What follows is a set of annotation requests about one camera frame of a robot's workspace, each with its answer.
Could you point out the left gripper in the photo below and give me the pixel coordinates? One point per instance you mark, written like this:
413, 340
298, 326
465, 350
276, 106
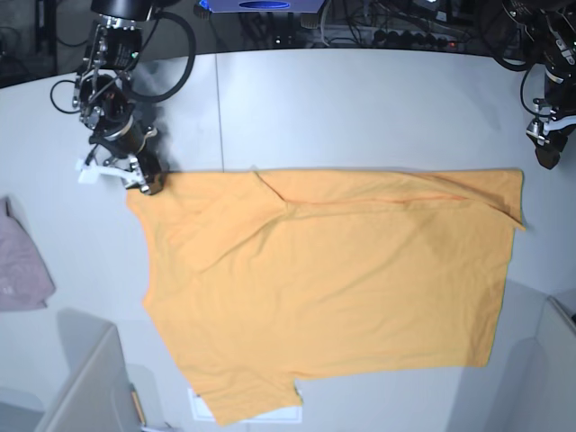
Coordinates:
549, 131

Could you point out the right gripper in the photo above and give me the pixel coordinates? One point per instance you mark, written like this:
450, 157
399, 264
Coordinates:
131, 143

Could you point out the yellow T-shirt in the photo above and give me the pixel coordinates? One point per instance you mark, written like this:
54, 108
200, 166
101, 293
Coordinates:
260, 279

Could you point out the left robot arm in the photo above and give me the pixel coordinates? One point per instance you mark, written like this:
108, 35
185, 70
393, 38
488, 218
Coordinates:
547, 37

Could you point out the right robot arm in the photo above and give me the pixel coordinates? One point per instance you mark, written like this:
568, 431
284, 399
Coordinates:
104, 96

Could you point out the blue-ringed device at back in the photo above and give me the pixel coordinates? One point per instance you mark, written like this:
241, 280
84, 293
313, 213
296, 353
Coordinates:
245, 6

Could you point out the folded pink cloth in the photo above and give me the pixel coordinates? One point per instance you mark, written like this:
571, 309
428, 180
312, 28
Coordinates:
25, 281

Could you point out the black power strip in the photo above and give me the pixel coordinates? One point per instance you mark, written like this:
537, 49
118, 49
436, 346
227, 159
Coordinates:
410, 40

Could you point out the orange pencil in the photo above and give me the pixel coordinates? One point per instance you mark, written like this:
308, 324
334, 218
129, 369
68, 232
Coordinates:
137, 405

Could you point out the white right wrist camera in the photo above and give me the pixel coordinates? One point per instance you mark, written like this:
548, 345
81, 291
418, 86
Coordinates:
89, 173

